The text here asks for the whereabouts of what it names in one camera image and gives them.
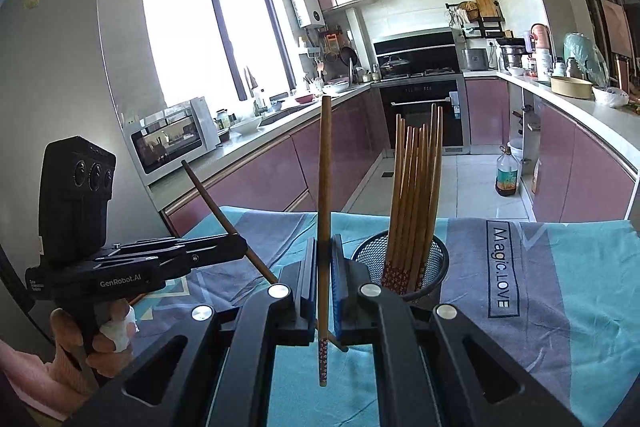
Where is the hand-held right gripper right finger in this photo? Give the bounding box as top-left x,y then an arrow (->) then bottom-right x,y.
331,234 -> 583,427

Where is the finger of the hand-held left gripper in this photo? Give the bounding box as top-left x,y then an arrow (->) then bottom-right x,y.
107,234 -> 241,255
97,237 -> 249,280

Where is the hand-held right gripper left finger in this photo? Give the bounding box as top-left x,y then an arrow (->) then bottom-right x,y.
60,236 -> 318,427

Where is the floral-tipped wooden chopstick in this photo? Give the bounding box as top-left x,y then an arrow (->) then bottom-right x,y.
181,160 -> 349,353
316,96 -> 333,388

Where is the black mesh holder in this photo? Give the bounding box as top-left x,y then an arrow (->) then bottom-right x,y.
350,229 -> 448,303

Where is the bunch of wooden chopsticks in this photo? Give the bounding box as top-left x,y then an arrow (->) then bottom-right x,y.
382,103 -> 444,295

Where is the person's left forearm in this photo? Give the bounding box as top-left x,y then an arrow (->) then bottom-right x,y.
0,339 -> 76,420

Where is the person's left hand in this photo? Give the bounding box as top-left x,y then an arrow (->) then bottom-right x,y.
50,298 -> 140,390

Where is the pink base cabinet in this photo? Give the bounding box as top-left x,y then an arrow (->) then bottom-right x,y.
464,74 -> 511,148
530,99 -> 638,223
162,87 -> 388,238

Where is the white countertop oven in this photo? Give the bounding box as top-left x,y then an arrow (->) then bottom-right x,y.
122,97 -> 221,188

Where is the large white bowl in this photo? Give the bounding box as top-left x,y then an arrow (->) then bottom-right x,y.
230,116 -> 263,135

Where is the grey refrigerator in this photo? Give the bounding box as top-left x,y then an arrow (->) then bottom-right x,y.
0,0 -> 168,358

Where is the built-in black oven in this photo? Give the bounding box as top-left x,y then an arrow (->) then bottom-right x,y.
378,79 -> 466,152

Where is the cooking oil bottle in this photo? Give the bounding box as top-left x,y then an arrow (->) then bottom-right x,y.
495,146 -> 521,198

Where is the kitchen window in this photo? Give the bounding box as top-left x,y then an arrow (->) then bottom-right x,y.
140,0 -> 297,108

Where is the teal and grey tablecloth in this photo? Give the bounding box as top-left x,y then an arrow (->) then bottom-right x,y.
135,206 -> 636,427

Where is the white bin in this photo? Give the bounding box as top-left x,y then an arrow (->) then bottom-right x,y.
507,139 -> 526,180

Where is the wok with glass lid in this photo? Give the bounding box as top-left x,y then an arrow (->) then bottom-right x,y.
380,56 -> 412,75

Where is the black range hood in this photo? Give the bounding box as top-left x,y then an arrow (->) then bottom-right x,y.
372,28 -> 461,75

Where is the white water heater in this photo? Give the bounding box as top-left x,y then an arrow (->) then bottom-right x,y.
287,0 -> 326,29

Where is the steel pot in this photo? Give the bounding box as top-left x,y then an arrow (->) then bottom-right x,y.
500,44 -> 526,70

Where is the pink thermos kettle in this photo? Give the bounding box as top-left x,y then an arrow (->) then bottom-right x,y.
530,23 -> 552,58

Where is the bowl in white bag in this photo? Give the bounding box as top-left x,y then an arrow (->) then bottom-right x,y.
592,86 -> 630,108

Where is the teal plastic bag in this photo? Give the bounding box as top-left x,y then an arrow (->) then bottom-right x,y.
564,33 -> 611,88

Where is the black wall rack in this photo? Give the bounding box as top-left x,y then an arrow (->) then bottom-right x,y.
446,0 -> 505,40

